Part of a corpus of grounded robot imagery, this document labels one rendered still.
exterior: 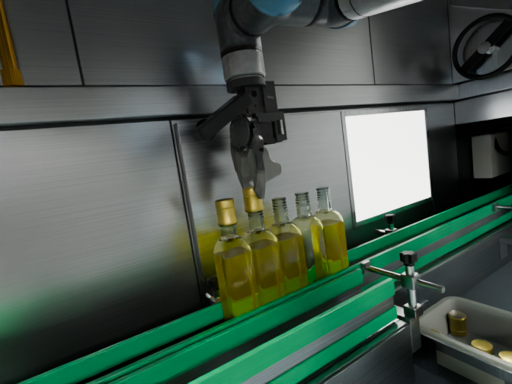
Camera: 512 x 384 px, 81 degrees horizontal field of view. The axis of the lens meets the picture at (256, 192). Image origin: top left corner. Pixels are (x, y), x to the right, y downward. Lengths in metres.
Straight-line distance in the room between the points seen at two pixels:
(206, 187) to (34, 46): 0.38
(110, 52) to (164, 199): 0.30
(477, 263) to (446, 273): 0.17
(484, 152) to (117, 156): 1.40
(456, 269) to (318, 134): 0.54
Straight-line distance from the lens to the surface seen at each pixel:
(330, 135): 0.86
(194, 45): 0.74
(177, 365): 0.51
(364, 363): 0.61
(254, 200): 0.54
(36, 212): 0.64
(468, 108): 1.47
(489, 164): 1.58
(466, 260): 1.08
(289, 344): 0.50
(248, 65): 0.55
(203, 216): 0.65
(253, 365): 0.47
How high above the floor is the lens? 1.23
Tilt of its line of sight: 7 degrees down
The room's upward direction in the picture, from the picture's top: 8 degrees counter-clockwise
